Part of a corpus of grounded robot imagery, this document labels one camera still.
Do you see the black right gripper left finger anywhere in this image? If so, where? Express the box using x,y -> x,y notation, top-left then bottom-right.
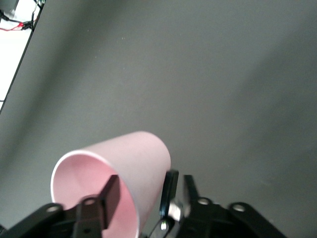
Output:
73,175 -> 121,238

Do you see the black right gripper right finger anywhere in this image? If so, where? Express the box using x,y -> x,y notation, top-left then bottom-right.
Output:
178,175 -> 223,238

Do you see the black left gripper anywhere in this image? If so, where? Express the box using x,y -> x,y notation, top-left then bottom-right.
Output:
147,170 -> 190,238

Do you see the pink plastic cup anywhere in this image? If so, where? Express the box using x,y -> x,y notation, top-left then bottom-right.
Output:
51,131 -> 172,238

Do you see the black power cable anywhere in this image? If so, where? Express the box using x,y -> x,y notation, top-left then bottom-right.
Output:
0,12 -> 42,33

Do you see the red wire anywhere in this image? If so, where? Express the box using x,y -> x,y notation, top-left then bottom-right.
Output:
0,22 -> 28,32

